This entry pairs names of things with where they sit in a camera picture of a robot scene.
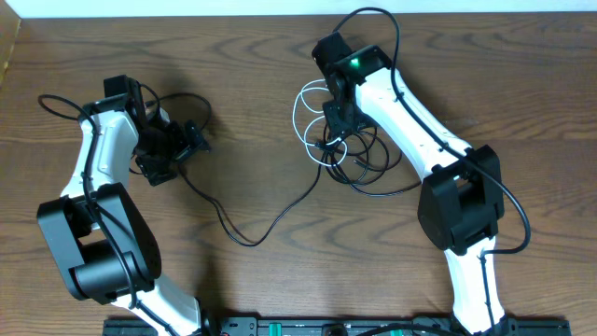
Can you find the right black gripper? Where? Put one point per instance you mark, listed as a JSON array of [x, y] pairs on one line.
[[337, 126]]

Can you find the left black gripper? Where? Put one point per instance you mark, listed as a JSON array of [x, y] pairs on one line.
[[184, 145]]

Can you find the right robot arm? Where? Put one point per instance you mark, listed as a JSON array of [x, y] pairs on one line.
[[461, 200]]

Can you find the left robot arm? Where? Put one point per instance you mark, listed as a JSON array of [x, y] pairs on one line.
[[100, 242]]

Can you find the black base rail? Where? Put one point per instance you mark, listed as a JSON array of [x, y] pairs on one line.
[[419, 325]]

